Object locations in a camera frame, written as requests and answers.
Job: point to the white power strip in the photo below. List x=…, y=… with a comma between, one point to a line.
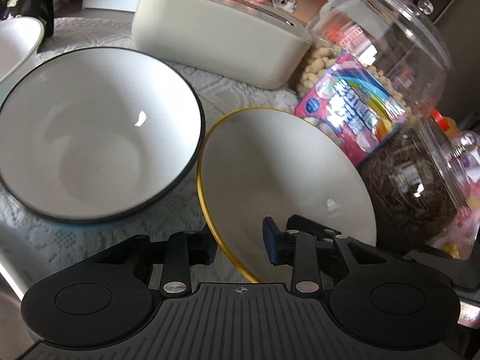
x=281, y=2

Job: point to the yellow plush toy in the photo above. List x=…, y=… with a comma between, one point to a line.
x=448, y=123

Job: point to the white bowl yellow rim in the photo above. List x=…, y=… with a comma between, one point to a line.
x=285, y=172

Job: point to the white bowl black rim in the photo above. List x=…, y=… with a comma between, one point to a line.
x=93, y=131

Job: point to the clear plastic snack jar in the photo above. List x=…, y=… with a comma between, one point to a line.
x=393, y=37

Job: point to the colourful candy packet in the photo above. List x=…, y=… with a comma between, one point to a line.
x=348, y=108

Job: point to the clear jar with dark contents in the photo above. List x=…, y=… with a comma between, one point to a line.
x=465, y=195

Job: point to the white lace tablecloth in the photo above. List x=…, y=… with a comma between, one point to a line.
x=232, y=93

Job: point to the grey cabinet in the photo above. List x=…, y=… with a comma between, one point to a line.
x=461, y=15

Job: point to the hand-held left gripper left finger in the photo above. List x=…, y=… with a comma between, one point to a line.
x=204, y=249

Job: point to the white rectangular dish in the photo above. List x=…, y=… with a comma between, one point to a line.
x=15, y=45

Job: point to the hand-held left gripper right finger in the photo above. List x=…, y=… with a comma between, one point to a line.
x=270, y=240

